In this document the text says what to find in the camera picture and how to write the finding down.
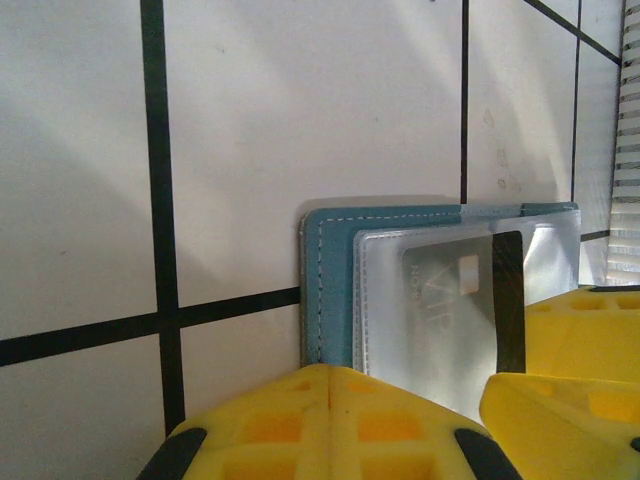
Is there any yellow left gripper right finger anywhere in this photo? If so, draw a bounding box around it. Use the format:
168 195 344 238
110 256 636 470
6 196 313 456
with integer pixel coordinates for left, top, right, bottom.
327 364 524 480

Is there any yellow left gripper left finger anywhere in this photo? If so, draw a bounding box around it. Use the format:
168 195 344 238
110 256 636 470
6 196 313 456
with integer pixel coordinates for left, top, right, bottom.
134 363 331 480

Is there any black gold-lined card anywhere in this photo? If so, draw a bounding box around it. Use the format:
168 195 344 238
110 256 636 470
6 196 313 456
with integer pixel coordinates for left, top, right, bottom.
491 228 528 375

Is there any silver VIP card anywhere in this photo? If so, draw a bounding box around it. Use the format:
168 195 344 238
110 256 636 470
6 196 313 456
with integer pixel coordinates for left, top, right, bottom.
401 232 499 419

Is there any blue card holder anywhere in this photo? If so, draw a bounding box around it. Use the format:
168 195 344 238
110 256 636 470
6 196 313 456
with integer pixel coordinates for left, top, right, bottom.
298 201 584 419

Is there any white plastic basket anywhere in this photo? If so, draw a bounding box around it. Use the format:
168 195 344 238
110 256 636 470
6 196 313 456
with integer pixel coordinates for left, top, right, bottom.
607 0 640 289

